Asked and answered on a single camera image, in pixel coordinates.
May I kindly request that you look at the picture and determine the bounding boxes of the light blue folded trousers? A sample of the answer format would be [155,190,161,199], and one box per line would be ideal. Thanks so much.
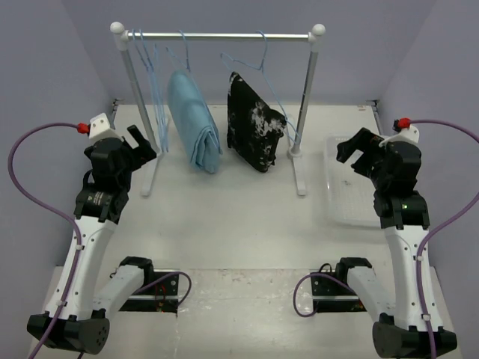
[167,70,222,174]

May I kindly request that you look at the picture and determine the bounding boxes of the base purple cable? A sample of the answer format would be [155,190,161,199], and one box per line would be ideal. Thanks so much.
[131,271,193,311]
[293,272,351,319]

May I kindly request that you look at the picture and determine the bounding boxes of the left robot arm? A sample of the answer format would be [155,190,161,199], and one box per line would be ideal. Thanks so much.
[27,125,156,355]

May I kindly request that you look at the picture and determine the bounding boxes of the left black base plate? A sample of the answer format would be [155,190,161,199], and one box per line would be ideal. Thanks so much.
[120,274,180,313]

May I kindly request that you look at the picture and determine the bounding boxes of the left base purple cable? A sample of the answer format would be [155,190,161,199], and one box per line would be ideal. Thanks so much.
[131,271,193,311]

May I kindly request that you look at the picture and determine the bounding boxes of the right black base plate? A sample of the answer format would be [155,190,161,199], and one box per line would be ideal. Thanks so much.
[311,277,366,313]

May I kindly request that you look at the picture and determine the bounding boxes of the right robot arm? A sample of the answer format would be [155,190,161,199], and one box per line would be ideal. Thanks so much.
[334,128,457,358]

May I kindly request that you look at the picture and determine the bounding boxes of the empty blue wire hanger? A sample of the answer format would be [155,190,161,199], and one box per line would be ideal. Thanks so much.
[131,28,169,153]

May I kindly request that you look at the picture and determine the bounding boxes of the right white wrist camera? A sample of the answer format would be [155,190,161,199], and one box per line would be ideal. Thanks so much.
[379,117,420,147]

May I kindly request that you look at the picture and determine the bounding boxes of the black white patterned trousers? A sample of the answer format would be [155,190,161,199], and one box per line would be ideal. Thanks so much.
[227,72,287,173]

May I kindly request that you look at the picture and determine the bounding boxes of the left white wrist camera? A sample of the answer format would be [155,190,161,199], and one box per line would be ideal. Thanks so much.
[88,113,121,144]

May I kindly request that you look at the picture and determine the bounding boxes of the white metal clothes rack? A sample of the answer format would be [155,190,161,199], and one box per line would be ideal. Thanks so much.
[109,22,326,198]

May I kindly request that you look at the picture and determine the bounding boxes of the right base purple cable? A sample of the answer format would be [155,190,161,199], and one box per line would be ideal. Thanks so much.
[293,272,351,319]

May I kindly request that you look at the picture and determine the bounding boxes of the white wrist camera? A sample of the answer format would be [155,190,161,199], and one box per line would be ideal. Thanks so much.
[379,117,420,147]
[88,113,121,144]

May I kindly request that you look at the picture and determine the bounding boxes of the blue wire trouser hanger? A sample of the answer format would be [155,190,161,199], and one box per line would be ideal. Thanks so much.
[219,31,302,144]

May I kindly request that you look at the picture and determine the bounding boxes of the clear plastic basket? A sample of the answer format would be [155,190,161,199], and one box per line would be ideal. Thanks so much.
[323,135,380,229]

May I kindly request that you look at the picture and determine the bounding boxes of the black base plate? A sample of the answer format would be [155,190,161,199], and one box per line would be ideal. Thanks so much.
[120,274,180,313]
[311,277,366,313]

